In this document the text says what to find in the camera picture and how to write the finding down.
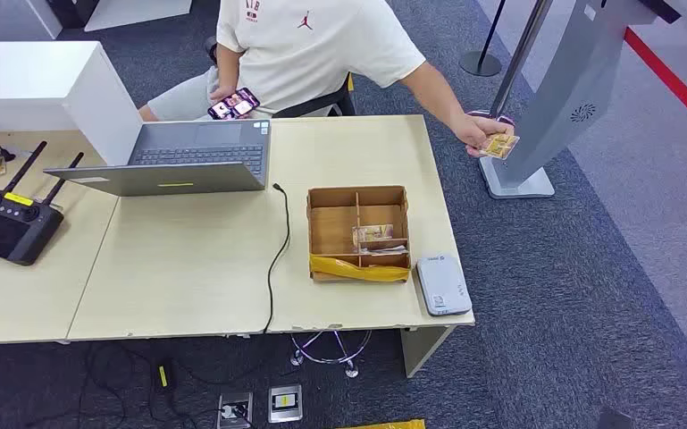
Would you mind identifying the small black stand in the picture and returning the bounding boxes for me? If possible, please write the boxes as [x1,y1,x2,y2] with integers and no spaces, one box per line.
[0,130,18,164]

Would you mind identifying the person's left hand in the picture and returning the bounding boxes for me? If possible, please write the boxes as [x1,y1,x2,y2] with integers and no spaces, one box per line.
[450,114,515,159]

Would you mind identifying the grey card reader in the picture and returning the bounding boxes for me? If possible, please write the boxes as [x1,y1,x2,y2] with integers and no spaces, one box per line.
[415,254,473,317]

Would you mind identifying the person's right hand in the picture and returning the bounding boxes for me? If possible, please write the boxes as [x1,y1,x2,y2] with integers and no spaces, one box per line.
[208,84,241,109]

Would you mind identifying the floor socket with yellow label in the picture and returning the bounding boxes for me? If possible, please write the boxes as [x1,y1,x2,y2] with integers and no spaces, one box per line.
[267,384,304,424]

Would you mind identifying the floor socket with plug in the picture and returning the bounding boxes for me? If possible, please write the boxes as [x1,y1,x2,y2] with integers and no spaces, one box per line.
[216,391,255,429]

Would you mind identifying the white furniture panel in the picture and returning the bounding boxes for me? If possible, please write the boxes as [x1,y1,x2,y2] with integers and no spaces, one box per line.
[84,0,193,32]

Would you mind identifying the grey laptop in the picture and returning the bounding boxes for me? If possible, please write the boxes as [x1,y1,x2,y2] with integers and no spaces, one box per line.
[42,119,272,198]

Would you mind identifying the yellow sheet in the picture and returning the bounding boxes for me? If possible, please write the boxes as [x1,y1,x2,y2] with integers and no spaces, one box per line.
[335,418,426,429]

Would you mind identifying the desk leg panel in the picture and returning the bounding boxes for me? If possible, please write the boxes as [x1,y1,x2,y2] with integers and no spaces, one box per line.
[400,325,456,379]

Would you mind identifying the black remote controller with antennas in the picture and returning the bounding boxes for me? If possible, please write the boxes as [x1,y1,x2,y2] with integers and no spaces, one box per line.
[0,140,85,266]

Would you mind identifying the black desk cable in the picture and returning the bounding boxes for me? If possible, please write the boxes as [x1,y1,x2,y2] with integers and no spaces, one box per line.
[262,181,292,336]

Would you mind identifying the smartphone with lit screen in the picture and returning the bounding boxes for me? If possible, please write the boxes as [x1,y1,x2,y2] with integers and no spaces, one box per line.
[207,87,261,122]

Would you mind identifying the golden hotel card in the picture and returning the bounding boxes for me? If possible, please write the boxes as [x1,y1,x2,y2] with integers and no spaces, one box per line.
[477,133,521,161]

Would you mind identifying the narrow white panel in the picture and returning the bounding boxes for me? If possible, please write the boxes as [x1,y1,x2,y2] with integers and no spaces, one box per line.
[23,0,64,40]

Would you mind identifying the pale card stack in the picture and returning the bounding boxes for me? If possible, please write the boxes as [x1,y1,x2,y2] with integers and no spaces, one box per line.
[369,242,409,257]

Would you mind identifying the chrome stanchion post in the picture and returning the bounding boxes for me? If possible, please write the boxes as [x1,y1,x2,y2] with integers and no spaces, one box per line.
[467,0,554,129]

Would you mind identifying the black floor cables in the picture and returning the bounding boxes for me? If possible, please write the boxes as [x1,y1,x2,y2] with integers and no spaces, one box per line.
[23,340,273,429]

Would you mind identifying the black stanchion post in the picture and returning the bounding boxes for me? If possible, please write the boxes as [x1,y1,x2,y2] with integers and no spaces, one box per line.
[458,0,508,78]

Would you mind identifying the cardboard box with dividers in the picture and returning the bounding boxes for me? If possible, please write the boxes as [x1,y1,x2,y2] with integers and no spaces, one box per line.
[306,185,412,284]

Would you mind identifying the chrome stool base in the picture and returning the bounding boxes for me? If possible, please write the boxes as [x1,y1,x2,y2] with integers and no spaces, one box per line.
[289,329,373,379]

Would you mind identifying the person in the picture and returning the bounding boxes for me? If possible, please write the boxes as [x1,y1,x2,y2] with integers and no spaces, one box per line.
[137,0,517,160]

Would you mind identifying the silver kiosk stand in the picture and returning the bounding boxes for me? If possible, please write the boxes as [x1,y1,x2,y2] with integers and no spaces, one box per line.
[477,0,684,200]

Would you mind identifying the white cabinet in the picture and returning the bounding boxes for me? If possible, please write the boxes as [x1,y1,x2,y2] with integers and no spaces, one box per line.
[0,39,144,167]

